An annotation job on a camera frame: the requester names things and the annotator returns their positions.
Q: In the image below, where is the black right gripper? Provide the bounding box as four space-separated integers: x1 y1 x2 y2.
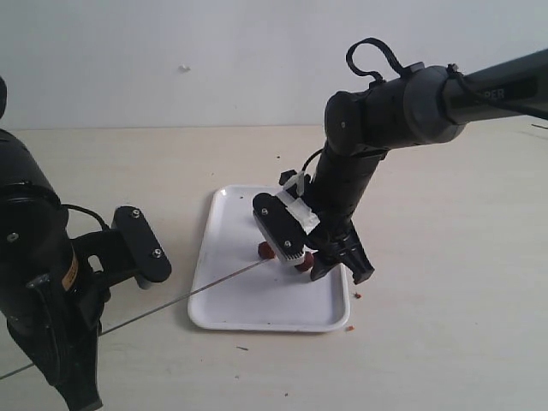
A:
307 205 374 284

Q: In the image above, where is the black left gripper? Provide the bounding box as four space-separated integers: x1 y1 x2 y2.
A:
8 230 128 411

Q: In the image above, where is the red date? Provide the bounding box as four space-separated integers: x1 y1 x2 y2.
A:
257 241 276 259
295 252 314 272

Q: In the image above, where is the thin metal skewer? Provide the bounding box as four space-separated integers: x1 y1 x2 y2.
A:
1 259 270 381

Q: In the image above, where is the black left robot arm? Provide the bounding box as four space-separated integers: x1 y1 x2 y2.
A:
1 130 132 410

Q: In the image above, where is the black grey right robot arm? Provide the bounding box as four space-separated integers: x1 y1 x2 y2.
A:
307 51 547 284

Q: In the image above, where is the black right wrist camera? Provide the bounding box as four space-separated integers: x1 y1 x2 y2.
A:
252 193 319 267

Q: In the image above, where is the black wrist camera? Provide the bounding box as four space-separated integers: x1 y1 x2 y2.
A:
252 193 319 267
112 205 172 289

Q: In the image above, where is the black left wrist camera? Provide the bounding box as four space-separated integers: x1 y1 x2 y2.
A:
112 205 172 289

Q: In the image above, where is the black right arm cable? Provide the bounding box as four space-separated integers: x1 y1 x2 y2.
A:
344 38 472 99

